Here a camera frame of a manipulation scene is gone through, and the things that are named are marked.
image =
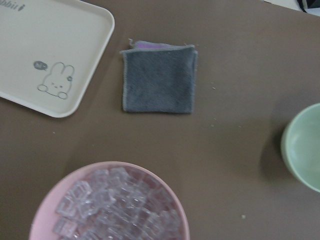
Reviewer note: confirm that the pink bowl of ice cubes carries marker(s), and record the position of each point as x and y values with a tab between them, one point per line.
110	201

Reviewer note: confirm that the grey folded cloth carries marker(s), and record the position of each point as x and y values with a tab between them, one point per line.
159	78

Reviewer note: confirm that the cream rabbit serving tray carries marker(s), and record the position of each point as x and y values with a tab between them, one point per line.
49	51

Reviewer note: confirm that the mint green bowl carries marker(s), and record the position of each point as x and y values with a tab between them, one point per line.
300	147

